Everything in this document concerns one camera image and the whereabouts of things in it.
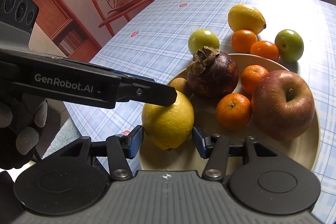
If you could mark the purple mangosteen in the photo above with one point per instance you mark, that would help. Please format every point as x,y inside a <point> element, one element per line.
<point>212,73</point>

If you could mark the red apple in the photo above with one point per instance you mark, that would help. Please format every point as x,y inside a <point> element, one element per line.
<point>282,105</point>

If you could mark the beige round plate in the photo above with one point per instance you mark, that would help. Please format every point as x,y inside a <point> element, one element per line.
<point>303,149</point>

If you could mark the rounder yellow lemon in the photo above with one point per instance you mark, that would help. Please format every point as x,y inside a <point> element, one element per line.
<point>168,127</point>

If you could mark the left gloved hand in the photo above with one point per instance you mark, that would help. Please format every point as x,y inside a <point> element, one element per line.
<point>23,118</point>

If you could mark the green apple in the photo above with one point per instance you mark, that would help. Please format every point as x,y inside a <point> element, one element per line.
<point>290,45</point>
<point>202,38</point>

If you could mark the lemon with pointed tip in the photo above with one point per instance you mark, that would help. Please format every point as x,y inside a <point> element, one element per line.
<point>246,17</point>

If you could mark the blue plaid tablecloth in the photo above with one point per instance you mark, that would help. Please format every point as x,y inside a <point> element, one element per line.
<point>154,44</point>

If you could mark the brown longan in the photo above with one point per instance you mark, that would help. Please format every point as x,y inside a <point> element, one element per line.
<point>180,84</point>

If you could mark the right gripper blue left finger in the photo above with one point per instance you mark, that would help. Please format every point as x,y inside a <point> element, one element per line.
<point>119,148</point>

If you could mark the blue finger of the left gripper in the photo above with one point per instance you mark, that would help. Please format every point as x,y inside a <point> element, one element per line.
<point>146,91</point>
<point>132,75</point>

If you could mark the small mandarin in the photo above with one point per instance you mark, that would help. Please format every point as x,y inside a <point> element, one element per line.
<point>251,76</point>

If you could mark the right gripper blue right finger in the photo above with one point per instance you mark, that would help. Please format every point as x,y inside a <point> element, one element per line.
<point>215,148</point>

